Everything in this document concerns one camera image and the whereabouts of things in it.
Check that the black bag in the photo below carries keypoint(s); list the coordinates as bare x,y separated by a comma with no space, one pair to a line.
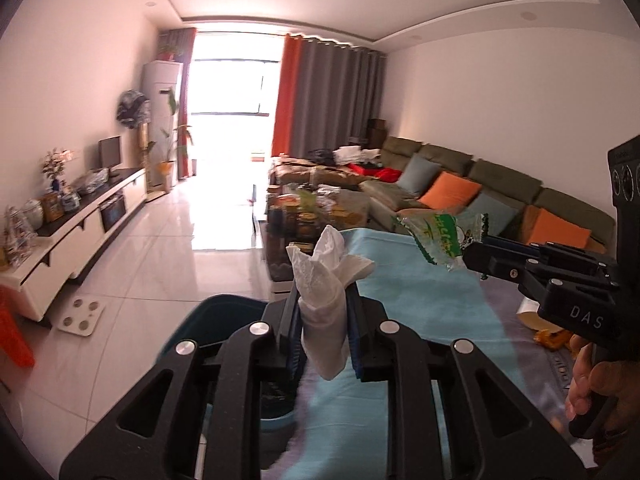
322,155

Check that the orange cushion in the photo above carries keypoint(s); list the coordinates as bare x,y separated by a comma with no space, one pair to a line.
450,190
557,230

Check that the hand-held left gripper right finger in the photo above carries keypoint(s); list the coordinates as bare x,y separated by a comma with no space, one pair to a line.
356,342

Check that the covered standing fan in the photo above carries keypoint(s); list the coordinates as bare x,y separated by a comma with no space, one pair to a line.
132,107

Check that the window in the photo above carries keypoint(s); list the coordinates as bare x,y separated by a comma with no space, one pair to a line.
230,85

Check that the orange peel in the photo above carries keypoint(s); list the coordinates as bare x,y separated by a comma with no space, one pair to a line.
552,339

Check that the cluttered coffee table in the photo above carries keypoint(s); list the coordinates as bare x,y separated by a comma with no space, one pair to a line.
300,215

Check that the red cloth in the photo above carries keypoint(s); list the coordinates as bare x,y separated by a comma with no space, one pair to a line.
385,174

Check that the pile of white clothes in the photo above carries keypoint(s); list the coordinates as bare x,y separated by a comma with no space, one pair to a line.
357,155

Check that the clear plastic bag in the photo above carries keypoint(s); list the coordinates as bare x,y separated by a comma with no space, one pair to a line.
92,182

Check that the printed white paper cup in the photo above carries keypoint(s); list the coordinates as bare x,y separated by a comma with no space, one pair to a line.
530,312

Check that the grey-blue cushion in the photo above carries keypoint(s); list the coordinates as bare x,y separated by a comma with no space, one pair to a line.
416,175
492,212

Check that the black monitor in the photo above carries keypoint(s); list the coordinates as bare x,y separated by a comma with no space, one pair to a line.
110,152

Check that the person's right hand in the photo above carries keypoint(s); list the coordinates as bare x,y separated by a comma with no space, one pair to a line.
617,382

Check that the orange plastic stool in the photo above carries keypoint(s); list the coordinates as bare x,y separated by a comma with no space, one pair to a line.
12,330

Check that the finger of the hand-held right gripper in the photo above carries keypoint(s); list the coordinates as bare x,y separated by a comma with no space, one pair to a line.
505,244
492,262

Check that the white ceramic jar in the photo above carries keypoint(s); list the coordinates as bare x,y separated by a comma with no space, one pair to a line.
33,212

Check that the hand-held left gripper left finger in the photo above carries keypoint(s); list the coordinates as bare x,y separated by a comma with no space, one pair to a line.
287,332

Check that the green white plastic wrapper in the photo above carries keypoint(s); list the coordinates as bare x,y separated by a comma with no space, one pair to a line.
440,240

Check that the white tissue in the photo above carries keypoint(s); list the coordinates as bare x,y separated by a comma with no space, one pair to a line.
325,300

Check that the brown boxes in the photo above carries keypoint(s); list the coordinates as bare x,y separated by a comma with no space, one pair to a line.
376,130

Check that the white TV cabinet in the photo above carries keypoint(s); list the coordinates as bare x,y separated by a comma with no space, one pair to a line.
75,240

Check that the small potted plant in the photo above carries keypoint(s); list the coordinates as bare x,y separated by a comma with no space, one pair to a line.
169,52

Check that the white bathroom scale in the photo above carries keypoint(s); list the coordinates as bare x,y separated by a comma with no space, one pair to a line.
80,316

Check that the orange and grey curtain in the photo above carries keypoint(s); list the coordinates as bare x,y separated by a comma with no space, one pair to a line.
325,95

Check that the white standing air conditioner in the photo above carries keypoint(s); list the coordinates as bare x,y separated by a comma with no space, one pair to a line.
159,85

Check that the blue grey printed tablecloth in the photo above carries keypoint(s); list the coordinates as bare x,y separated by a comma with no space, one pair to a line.
425,310

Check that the tall potted plant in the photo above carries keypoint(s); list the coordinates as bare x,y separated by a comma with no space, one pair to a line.
182,145

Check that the artificial flower decoration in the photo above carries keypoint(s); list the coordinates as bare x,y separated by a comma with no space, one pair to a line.
57,165

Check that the grey curtain with orange edge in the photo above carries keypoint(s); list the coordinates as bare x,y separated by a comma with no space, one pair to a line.
186,110

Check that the green corner sofa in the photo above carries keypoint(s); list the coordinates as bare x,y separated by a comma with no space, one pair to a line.
500,180

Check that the teal trash bin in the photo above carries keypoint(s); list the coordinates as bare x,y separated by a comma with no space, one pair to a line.
225,315

